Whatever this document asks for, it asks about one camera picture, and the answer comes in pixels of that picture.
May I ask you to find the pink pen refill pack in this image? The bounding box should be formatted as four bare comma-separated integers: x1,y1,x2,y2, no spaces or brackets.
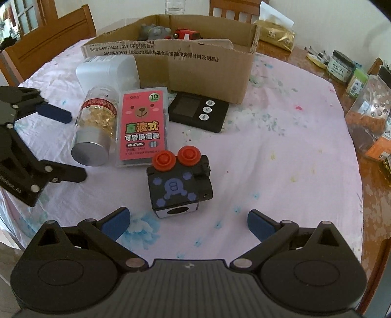
116,87,168,167

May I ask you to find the clear water bottle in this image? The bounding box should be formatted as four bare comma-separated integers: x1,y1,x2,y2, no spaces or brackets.
165,0,185,15

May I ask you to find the pink floral tablecloth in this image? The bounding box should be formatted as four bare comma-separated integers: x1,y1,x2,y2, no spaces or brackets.
1,54,363,261

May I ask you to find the black digital timer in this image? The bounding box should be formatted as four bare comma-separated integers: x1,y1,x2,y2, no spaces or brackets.
168,92,229,133

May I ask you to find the wooden chair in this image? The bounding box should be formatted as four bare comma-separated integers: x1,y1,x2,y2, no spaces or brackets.
1,5,96,86
209,0,262,23
367,58,383,75

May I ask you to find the capsule jar silver lid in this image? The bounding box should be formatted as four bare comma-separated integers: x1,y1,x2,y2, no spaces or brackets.
71,85,119,166

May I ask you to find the red toy cube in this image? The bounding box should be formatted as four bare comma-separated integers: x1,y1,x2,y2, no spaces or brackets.
173,28,201,40

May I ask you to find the glass jar black lid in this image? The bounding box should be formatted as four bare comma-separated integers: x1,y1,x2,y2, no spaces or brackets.
326,50,355,83

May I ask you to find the wooden door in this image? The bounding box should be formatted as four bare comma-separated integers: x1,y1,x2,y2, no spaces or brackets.
11,0,58,36

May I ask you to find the cardboard box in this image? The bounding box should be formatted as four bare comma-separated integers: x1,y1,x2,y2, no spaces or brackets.
82,15,261,104

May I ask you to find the wooden chair back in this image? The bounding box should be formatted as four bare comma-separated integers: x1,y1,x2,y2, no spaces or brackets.
209,0,262,23

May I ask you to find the wooden chair left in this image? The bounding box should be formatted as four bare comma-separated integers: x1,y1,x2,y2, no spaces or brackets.
1,5,96,86

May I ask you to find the grey toy figure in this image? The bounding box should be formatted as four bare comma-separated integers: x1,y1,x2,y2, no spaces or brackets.
139,24,172,40

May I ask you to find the black blue toy cube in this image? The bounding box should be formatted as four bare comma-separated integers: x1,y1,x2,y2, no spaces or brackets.
146,145,213,219

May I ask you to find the wooden chair right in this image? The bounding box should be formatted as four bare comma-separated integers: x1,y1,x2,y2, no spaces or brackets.
367,58,383,75

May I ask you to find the clear plastic bag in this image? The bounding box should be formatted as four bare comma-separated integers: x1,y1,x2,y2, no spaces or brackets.
345,74,390,161

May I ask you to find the white plastic bottle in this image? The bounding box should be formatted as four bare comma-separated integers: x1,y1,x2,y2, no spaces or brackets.
76,55,141,93

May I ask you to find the green white small box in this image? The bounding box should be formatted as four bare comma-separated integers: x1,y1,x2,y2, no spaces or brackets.
346,68,369,98

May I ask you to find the gold tissue pack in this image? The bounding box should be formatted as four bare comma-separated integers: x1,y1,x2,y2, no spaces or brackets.
254,1,296,52

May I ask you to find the pile of papers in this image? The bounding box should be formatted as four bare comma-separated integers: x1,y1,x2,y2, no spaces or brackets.
304,46,330,69

